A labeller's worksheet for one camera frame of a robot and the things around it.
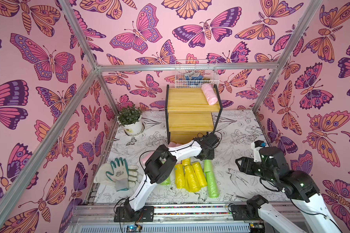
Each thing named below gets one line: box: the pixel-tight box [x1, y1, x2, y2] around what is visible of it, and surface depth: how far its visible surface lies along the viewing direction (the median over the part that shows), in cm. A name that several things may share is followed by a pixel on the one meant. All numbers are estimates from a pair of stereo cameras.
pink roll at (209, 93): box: [201, 83, 218, 106], surface depth 79 cm
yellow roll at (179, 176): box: [174, 163, 186, 189], surface depth 85 cm
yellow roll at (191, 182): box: [184, 164, 201, 193], surface depth 83 cm
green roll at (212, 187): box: [205, 171, 220, 199], surface depth 82 cm
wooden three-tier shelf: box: [164, 84, 223, 145], surface depth 83 cm
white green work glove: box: [93, 157, 139, 192], surface depth 87 cm
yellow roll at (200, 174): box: [192, 161, 208, 188], surface depth 85 cm
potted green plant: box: [117, 104, 145, 136], surface depth 97 cm
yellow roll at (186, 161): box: [181, 157, 192, 167], surface depth 91 cm
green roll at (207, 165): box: [203, 159, 213, 173], surface depth 89 cm
